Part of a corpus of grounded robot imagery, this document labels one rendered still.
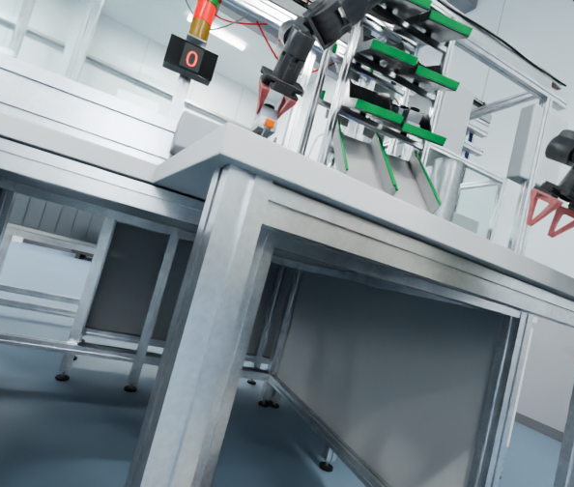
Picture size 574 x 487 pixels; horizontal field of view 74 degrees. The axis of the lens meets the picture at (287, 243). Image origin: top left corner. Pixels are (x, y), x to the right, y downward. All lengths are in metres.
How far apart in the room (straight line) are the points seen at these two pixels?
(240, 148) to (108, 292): 2.12
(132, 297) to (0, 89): 1.79
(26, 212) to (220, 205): 2.48
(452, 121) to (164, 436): 2.10
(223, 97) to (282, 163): 10.03
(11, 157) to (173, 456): 0.47
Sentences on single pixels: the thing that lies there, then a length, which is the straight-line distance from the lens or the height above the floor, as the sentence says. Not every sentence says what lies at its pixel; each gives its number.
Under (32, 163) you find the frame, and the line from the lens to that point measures 0.67.
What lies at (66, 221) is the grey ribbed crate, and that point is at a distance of 2.76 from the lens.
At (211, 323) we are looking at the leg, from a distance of 0.36.
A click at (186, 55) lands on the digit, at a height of 1.20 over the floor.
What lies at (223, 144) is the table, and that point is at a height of 0.84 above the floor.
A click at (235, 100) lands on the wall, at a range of 10.47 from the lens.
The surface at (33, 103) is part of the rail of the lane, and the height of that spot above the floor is 0.90.
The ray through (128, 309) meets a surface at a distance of 2.43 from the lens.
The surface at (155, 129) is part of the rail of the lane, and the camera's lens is 0.73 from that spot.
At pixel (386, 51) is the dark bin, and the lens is 1.11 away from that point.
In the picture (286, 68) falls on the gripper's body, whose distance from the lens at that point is 0.93.
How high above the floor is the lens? 0.75
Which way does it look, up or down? 4 degrees up
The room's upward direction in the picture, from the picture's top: 15 degrees clockwise
